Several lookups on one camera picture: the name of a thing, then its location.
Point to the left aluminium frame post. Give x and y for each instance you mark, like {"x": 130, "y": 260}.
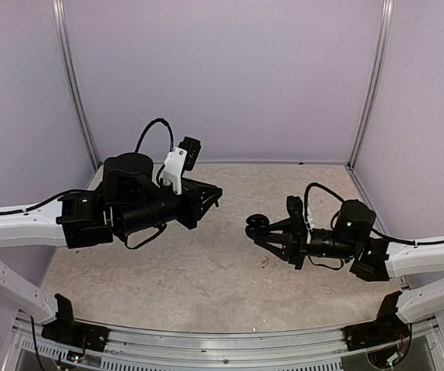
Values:
{"x": 62, "y": 33}

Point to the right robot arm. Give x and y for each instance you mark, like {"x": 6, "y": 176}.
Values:
{"x": 294, "y": 240}

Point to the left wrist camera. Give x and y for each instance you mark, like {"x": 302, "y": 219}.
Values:
{"x": 180, "y": 159}

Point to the front aluminium rail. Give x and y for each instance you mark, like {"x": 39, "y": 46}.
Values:
{"x": 145, "y": 349}

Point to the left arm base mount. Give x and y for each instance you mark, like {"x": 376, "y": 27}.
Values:
{"x": 79, "y": 334}

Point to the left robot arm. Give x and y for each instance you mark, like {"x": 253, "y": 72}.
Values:
{"x": 125, "y": 202}

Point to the aluminium frame post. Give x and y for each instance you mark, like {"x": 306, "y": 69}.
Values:
{"x": 62, "y": 33}
{"x": 373, "y": 82}

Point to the black earbud charging case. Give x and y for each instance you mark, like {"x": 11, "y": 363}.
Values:
{"x": 257, "y": 225}

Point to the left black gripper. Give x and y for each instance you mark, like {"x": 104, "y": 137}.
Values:
{"x": 194, "y": 212}

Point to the right aluminium frame post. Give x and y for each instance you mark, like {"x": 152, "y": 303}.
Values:
{"x": 373, "y": 82}

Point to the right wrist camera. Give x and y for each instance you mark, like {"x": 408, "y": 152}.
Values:
{"x": 297, "y": 212}

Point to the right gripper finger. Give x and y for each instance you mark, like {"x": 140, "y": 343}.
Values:
{"x": 281, "y": 226}
{"x": 282, "y": 247}

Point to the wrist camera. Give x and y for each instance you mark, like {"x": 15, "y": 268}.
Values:
{"x": 297, "y": 212}
{"x": 180, "y": 159}

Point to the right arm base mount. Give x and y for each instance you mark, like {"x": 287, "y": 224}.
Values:
{"x": 377, "y": 332}

